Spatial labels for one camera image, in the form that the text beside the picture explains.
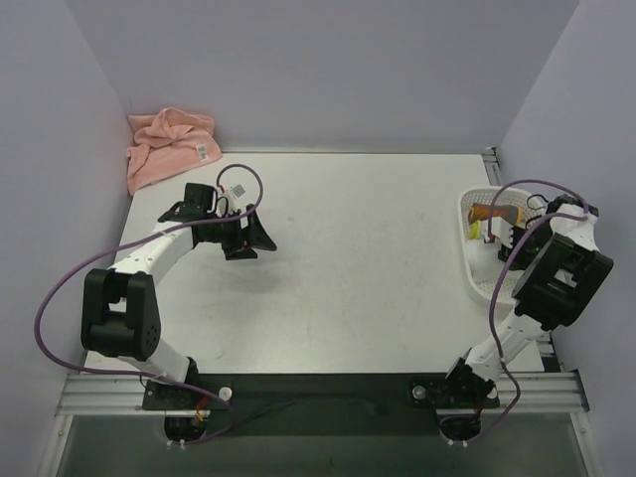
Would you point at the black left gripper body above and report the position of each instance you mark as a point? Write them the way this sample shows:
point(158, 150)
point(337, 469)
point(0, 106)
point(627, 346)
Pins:
point(244, 235)

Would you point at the pink towel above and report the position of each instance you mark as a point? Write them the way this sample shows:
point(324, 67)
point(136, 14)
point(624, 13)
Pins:
point(168, 143)

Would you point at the white towel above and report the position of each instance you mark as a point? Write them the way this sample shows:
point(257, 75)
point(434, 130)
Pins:
point(483, 261)

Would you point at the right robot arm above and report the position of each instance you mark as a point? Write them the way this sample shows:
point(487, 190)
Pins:
point(562, 268)

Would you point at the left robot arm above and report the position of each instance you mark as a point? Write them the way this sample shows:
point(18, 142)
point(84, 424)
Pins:
point(120, 311)

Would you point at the white perforated plastic basket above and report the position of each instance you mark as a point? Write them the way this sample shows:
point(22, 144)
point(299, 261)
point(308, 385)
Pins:
point(531, 207)

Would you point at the rolled yellow towel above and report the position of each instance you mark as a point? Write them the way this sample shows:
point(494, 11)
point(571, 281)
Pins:
point(475, 231)

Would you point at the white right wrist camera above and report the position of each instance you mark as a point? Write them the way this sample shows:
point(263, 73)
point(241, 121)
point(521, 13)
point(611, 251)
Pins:
point(498, 229)

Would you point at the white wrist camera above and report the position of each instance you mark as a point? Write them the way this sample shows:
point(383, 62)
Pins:
point(498, 229)
point(228, 201)

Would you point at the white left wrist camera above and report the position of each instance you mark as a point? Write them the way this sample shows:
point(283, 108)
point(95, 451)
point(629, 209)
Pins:
point(228, 201)

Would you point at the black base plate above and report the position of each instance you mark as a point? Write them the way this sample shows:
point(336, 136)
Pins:
point(332, 420)

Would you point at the aluminium front rail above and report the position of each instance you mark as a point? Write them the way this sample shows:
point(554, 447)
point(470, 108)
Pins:
point(126, 395)

